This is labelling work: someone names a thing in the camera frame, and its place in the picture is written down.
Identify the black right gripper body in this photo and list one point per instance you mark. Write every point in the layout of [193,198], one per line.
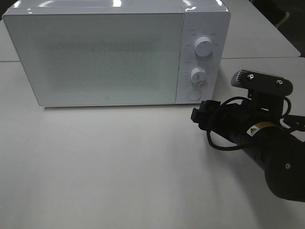
[255,119]

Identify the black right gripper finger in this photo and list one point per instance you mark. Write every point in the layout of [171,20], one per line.
[262,82]

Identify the round door release button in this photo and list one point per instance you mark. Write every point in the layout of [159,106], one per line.
[194,95]

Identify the white timer knob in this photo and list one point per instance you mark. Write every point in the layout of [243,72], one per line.
[198,75]

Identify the white microwave door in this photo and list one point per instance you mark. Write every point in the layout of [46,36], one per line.
[80,60]

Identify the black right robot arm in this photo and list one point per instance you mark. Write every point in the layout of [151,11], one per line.
[282,159]

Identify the upper white power knob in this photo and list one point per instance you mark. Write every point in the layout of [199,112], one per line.
[203,46]

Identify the white microwave oven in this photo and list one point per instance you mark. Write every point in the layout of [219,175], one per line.
[200,18]

